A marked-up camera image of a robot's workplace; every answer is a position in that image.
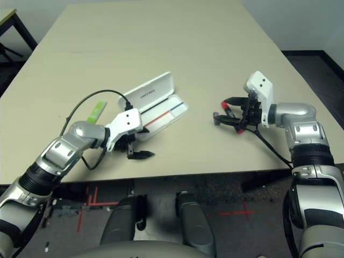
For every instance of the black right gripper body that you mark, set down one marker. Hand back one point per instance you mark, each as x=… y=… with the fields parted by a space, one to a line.
x=251 y=110

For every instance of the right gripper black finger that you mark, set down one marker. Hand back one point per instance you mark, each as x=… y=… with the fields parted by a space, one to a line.
x=228 y=119
x=235 y=100

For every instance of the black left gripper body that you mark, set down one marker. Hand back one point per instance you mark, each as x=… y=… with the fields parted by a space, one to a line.
x=122 y=145

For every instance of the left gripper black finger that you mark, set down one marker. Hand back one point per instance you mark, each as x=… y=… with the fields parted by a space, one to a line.
x=141 y=154
x=145 y=130

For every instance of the black marker with red cap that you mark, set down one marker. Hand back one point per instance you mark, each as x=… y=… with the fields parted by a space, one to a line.
x=224 y=104

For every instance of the small purple grey eraser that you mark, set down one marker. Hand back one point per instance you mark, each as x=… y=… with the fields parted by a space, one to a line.
x=215 y=114

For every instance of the white plastic pencil case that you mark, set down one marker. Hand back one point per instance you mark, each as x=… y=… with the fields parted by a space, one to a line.
x=153 y=91

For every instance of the green highlighter pen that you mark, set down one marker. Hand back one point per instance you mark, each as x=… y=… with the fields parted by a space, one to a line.
x=96 y=113

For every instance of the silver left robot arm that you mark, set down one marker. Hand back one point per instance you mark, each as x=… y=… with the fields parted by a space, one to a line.
x=80 y=131

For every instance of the dark grey robot left leg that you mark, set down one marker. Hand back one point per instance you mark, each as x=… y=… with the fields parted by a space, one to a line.
x=121 y=223

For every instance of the dark grey robot leg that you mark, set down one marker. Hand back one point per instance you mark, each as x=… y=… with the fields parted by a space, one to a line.
x=121 y=223
x=193 y=223

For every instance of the dark grey robot right leg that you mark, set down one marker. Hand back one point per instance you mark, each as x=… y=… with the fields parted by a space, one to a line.
x=193 y=223

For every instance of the grey robot torso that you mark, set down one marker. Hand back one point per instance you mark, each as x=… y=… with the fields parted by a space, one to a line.
x=139 y=252

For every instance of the small white floor scrap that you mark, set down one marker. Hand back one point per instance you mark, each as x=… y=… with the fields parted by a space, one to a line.
x=47 y=245

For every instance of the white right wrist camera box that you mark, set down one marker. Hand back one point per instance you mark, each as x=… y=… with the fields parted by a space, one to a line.
x=260 y=83

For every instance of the beige side table black frame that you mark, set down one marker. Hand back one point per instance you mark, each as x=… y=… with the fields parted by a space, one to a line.
x=25 y=33

